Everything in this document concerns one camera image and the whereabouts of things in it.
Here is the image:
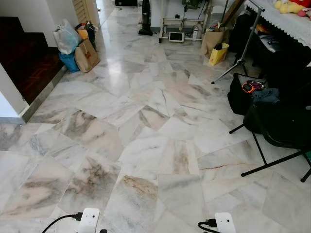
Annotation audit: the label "black and orange bag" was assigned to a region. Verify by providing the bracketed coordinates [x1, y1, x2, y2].
[77, 22, 98, 49]

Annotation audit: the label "black tripod stand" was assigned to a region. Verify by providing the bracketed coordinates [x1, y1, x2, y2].
[211, 4, 266, 84]

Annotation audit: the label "orange and black gadget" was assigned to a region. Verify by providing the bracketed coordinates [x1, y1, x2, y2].
[242, 81, 265, 94]

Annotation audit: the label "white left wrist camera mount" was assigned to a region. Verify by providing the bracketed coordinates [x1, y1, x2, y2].
[78, 208, 101, 233]

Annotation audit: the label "black backpack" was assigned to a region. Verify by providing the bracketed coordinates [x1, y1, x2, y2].
[227, 73, 269, 116]

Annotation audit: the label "yellow shopping bag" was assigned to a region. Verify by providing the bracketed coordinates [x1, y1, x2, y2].
[209, 43, 230, 66]

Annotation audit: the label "white plastic bag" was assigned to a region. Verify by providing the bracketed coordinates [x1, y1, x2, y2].
[53, 19, 81, 55]

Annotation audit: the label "white framed tablet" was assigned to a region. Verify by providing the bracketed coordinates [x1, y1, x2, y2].
[168, 31, 185, 43]

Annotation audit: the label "blue bag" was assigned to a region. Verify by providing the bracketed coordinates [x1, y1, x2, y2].
[59, 50, 80, 73]

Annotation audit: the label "white metal rack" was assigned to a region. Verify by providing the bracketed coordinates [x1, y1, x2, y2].
[159, 0, 212, 43]

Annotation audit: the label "wooden louvre door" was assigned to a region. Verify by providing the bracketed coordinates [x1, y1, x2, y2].
[72, 0, 102, 27]

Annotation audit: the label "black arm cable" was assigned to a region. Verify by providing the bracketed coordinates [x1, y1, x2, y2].
[41, 213, 84, 233]
[198, 219, 217, 233]

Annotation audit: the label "blue grey cloth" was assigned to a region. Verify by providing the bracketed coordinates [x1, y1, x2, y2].
[251, 88, 280, 103]

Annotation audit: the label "yellow plush toy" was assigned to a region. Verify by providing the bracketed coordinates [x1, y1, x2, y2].
[274, 0, 304, 14]

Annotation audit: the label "plain brown paper bag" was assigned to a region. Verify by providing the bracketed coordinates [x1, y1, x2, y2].
[201, 27, 226, 59]

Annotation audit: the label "brown paper bag red print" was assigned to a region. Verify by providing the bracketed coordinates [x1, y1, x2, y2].
[74, 39, 101, 73]

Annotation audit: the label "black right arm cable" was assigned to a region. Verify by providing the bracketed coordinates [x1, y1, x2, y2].
[198, 219, 217, 233]

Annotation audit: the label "black folding chair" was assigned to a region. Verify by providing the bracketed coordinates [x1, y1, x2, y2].
[229, 90, 311, 183]

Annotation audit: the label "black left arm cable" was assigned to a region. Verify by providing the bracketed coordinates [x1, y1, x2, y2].
[41, 213, 84, 233]

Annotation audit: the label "dark wooden stairs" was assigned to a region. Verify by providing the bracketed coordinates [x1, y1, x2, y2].
[0, 17, 65, 105]

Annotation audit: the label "table with white lace cloth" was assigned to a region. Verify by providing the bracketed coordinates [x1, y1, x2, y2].
[247, 0, 311, 48]

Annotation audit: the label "black upright vacuum cleaner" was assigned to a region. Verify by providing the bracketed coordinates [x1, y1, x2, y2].
[138, 0, 154, 36]

